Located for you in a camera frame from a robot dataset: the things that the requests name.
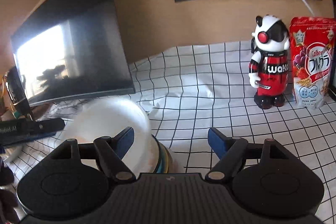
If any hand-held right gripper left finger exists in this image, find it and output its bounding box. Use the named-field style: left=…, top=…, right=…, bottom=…
left=50, top=127, right=135, bottom=181

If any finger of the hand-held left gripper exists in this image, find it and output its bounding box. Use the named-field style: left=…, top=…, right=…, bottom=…
left=17, top=118, right=65, bottom=133
left=0, top=131, right=57, bottom=147

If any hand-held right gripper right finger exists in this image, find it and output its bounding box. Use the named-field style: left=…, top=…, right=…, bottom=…
left=205, top=127, right=290, bottom=181

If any large white plastic bowl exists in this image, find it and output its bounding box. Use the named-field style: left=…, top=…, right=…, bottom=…
left=63, top=98, right=160, bottom=174

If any blue enamel bowl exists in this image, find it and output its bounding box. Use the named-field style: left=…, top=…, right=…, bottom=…
left=155, top=143, right=168, bottom=174

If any black appliance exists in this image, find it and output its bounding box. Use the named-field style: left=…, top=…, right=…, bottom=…
left=3, top=66, right=32, bottom=121

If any white black checked tablecloth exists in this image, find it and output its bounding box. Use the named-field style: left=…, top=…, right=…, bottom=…
left=0, top=42, right=336, bottom=224

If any red panda robot figurine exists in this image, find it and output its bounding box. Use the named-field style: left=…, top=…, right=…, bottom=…
left=249, top=14, right=290, bottom=109

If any black computer monitor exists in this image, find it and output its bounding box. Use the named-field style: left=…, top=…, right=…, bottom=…
left=10, top=0, right=135, bottom=121

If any red cereal bag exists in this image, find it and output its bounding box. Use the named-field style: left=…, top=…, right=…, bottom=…
left=289, top=17, right=336, bottom=109

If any white power cable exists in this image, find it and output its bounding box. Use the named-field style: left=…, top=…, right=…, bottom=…
left=299, top=0, right=316, bottom=17

